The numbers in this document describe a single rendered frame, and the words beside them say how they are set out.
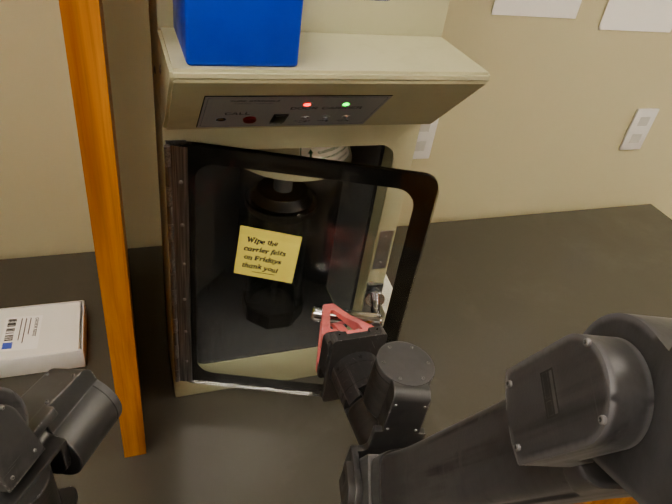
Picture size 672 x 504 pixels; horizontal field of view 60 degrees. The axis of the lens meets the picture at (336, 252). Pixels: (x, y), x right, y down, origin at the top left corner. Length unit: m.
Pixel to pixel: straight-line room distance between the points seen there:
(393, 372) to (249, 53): 0.31
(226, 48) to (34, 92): 0.64
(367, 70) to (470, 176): 0.91
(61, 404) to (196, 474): 0.41
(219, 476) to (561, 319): 0.75
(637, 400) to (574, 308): 1.12
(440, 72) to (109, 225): 0.37
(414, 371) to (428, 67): 0.30
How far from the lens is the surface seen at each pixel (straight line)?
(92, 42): 0.55
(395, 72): 0.59
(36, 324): 1.07
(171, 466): 0.90
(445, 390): 1.04
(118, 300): 0.70
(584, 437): 0.22
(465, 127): 1.38
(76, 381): 0.52
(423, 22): 0.72
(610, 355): 0.22
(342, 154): 0.80
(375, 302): 0.76
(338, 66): 0.58
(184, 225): 0.73
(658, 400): 0.22
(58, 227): 1.27
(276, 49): 0.55
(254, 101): 0.59
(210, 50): 0.54
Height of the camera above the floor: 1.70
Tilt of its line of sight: 37 degrees down
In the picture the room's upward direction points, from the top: 9 degrees clockwise
